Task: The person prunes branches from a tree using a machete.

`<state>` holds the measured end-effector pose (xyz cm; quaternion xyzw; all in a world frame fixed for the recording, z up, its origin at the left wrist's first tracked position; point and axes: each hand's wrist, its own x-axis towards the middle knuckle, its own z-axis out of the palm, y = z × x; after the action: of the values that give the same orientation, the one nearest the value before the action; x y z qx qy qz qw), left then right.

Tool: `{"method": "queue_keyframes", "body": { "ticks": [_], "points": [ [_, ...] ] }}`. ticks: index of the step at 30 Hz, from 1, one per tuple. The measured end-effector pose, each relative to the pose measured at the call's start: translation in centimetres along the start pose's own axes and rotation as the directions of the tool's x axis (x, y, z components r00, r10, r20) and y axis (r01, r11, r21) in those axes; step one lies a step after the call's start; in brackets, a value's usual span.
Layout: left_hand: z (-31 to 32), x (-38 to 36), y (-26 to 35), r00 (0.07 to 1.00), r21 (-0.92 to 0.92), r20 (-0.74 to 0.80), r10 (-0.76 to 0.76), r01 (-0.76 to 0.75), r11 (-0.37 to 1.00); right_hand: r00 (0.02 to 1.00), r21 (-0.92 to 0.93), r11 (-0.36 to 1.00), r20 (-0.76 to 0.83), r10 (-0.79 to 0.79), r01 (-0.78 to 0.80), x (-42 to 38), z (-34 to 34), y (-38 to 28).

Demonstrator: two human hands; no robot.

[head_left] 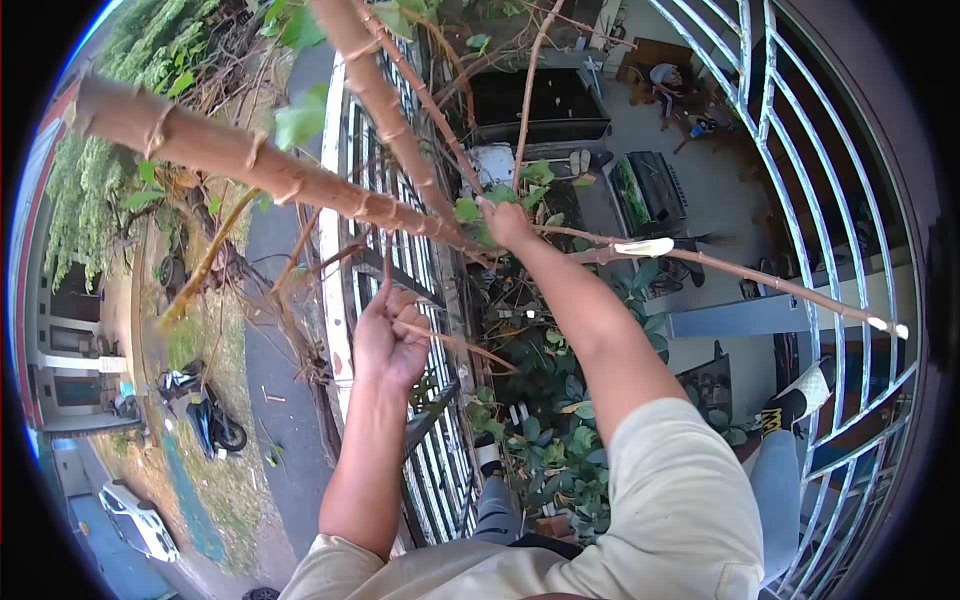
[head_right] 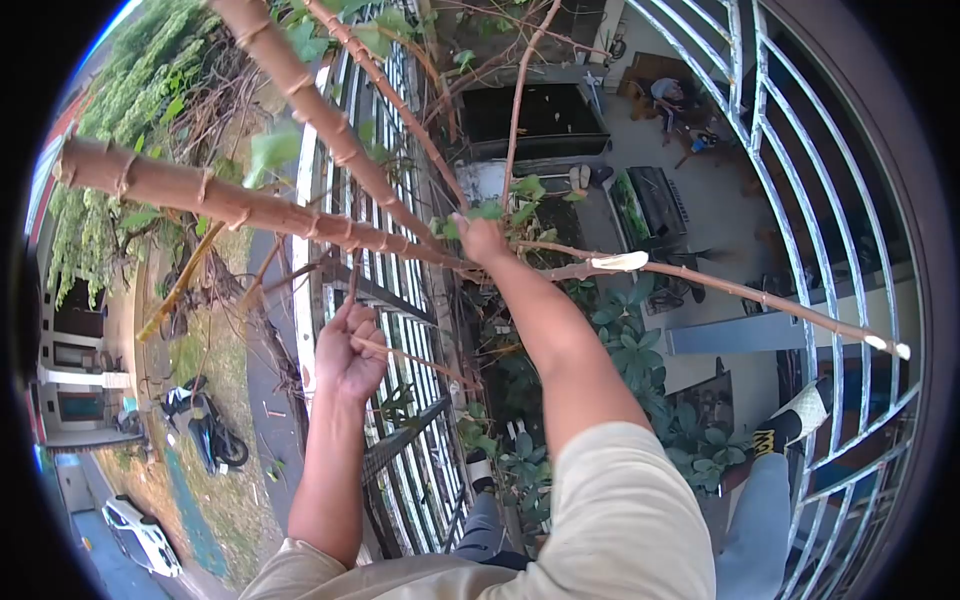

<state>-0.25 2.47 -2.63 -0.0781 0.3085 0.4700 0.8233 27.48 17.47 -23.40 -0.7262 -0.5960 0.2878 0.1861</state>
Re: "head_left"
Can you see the thick brown tree branch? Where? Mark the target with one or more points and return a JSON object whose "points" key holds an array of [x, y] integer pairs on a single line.
{"points": [[225, 150]]}

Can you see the thin brown twig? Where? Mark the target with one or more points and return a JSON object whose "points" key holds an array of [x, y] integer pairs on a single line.
{"points": [[457, 343]]}

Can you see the long thin cut branch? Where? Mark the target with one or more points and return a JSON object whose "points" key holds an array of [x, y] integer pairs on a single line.
{"points": [[750, 274]]}

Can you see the glass aquarium tank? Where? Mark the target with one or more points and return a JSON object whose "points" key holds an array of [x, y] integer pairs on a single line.
{"points": [[649, 193]]}

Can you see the person's right hand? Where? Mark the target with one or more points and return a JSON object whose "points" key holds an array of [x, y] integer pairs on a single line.
{"points": [[508, 223]]}

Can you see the person's left hand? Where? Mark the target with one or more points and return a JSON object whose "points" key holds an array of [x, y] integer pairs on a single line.
{"points": [[386, 345]]}

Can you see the person's body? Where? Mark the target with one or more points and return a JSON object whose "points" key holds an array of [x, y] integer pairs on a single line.
{"points": [[660, 517]]}

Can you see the dark blue motorcycle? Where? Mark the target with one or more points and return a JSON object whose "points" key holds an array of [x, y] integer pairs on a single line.
{"points": [[214, 427]]}

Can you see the medium brown knobbly branch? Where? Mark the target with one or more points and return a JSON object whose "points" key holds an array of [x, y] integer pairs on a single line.
{"points": [[382, 97]]}

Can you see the bed of green leafy plants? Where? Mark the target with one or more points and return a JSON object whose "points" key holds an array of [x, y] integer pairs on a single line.
{"points": [[555, 427]]}

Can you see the person's right fingers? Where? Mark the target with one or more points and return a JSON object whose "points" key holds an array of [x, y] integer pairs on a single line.
{"points": [[486, 211]]}

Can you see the person's left fingers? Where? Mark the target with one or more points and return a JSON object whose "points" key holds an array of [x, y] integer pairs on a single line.
{"points": [[401, 304]]}

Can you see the black scooter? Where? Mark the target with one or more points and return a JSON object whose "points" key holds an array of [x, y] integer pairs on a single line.
{"points": [[178, 379]]}

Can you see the white car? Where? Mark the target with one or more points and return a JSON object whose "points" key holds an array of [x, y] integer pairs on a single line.
{"points": [[139, 521]]}

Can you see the green leafy tree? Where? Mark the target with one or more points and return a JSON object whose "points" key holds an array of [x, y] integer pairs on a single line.
{"points": [[97, 172]]}

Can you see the white barred metal gate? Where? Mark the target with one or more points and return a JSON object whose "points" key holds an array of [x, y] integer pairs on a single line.
{"points": [[360, 225]]}

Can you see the pair of pale sandals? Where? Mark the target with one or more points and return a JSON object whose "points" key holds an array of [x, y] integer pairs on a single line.
{"points": [[580, 160]]}

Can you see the white metal window grille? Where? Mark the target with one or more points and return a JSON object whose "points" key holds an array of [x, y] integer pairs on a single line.
{"points": [[825, 225]]}

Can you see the large black rectangular tub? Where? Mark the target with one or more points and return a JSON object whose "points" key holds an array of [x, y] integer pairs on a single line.
{"points": [[544, 105]]}

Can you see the slender upright brown branch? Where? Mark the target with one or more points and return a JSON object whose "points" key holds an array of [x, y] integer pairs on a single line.
{"points": [[529, 90]]}

